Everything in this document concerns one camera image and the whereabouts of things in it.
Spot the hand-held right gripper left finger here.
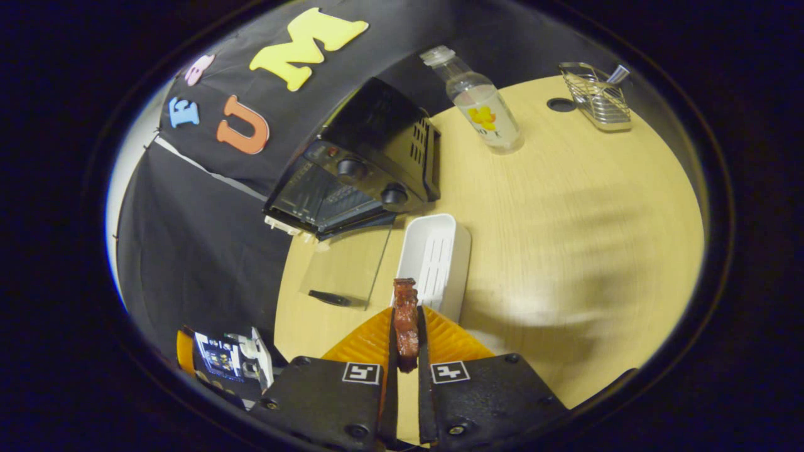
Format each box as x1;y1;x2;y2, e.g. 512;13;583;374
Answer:
261;306;400;452

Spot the metal wire basket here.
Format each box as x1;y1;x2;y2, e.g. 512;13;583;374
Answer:
558;62;633;132

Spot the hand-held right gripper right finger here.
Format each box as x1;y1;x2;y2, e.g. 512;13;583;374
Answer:
417;305;570;452

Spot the clear glass bottle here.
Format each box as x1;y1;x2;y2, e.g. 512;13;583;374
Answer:
419;45;526;156

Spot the black backdrop cloth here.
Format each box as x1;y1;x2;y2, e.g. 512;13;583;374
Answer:
115;0;566;327

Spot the brown grilled meat piece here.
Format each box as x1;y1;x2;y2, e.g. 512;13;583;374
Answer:
392;277;421;375

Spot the black electric oven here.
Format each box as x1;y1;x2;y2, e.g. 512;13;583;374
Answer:
263;77;442;312

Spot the white plastic tray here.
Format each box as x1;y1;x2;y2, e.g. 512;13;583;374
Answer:
390;213;473;325

